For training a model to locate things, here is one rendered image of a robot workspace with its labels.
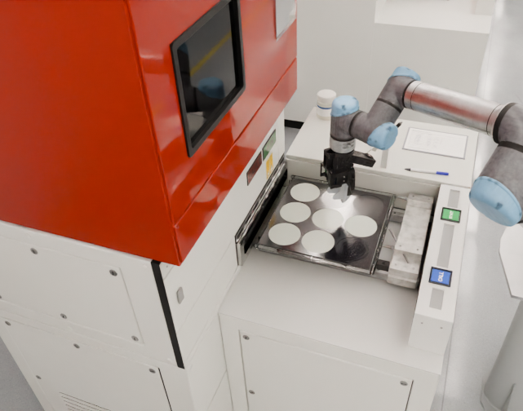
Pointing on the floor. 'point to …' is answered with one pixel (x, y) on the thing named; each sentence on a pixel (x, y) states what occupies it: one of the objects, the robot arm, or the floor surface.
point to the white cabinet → (315, 374)
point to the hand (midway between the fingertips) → (344, 198)
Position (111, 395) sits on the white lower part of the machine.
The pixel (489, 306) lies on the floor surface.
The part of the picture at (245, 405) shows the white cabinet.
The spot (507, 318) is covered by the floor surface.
